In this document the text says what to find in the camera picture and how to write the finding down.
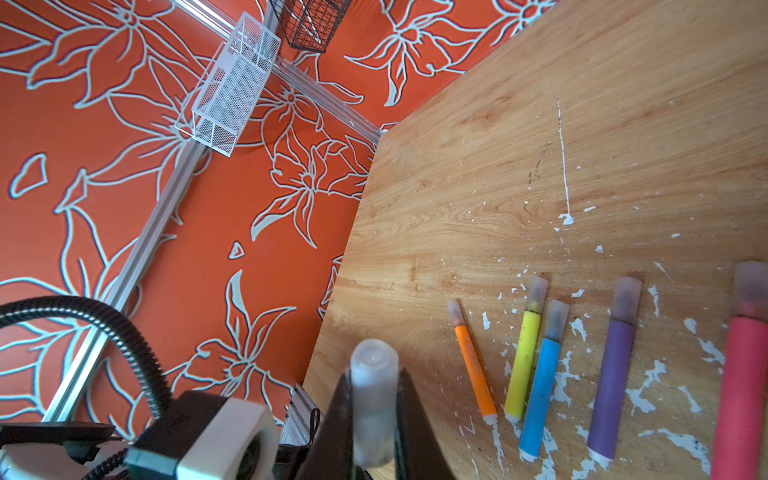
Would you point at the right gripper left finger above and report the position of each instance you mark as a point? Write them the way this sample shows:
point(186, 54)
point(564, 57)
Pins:
point(331, 453)

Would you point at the yellow marker pen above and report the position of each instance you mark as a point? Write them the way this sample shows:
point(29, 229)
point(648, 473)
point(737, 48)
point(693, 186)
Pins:
point(523, 361)

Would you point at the black wire basket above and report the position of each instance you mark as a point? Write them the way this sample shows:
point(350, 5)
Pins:
point(309, 25)

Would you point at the white wire basket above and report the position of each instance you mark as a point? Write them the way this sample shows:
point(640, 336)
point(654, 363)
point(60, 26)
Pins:
point(220, 106)

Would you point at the orange marker pen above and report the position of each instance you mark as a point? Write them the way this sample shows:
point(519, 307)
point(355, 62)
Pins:
point(472, 363)

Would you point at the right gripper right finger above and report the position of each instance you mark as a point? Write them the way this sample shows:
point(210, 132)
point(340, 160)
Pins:
point(418, 455)

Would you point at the purple marker pen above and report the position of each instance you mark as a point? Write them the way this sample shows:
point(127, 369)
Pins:
point(608, 405)

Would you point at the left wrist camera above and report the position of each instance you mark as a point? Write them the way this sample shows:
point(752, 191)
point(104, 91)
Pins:
point(205, 436)

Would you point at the clear pen cap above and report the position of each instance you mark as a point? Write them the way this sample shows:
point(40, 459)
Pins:
point(374, 372)

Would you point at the blue marker pen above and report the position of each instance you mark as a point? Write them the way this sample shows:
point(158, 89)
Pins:
point(544, 379)

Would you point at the pink marker pen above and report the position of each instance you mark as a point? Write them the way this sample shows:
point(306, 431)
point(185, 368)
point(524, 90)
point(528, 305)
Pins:
point(741, 414)

